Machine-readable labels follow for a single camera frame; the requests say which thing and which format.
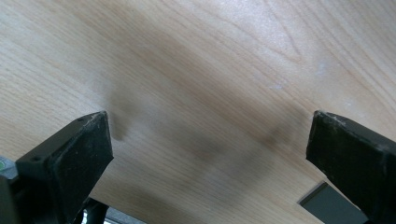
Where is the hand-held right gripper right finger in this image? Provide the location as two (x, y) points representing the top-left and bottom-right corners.
(305, 109), (396, 224)

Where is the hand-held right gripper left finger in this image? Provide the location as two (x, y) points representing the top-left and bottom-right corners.
(14, 110), (115, 224)

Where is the grey flat panel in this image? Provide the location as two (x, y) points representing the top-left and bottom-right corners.
(297, 181), (370, 224)

